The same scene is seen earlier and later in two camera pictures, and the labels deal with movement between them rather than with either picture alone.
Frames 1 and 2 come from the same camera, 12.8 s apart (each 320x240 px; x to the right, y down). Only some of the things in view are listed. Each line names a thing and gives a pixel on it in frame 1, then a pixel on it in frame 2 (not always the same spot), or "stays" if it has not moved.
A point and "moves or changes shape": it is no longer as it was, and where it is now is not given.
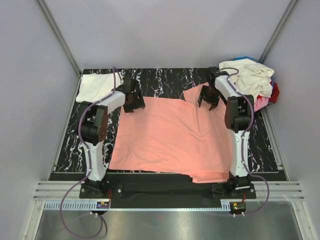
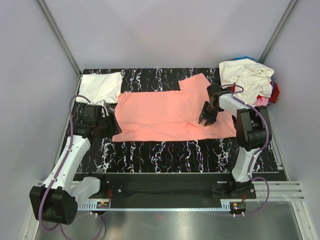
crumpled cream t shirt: (250, 76) stays
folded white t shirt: (94, 87) stays
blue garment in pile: (247, 57) stays
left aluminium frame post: (59, 35) stays
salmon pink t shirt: (174, 135) moves or changes shape
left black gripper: (139, 103) → (114, 129)
